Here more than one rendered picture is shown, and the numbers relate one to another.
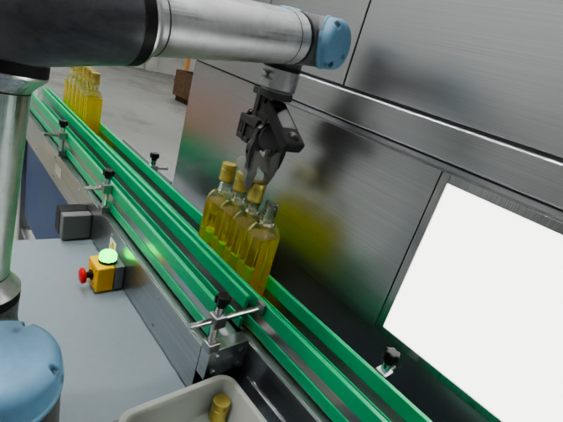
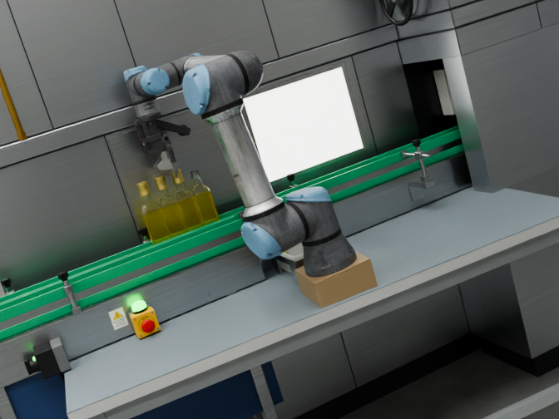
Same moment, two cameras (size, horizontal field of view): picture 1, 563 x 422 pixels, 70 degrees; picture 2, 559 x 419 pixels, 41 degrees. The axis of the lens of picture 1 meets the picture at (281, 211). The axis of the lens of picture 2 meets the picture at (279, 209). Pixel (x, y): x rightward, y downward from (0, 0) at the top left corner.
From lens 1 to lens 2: 2.15 m
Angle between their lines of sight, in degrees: 60
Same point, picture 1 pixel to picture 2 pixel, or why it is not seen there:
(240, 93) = (53, 164)
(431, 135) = not seen: hidden behind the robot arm
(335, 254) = (220, 179)
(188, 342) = (244, 256)
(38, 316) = (185, 337)
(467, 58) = (205, 48)
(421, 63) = not seen: hidden behind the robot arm
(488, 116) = not seen: hidden behind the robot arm
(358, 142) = (188, 116)
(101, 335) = (210, 315)
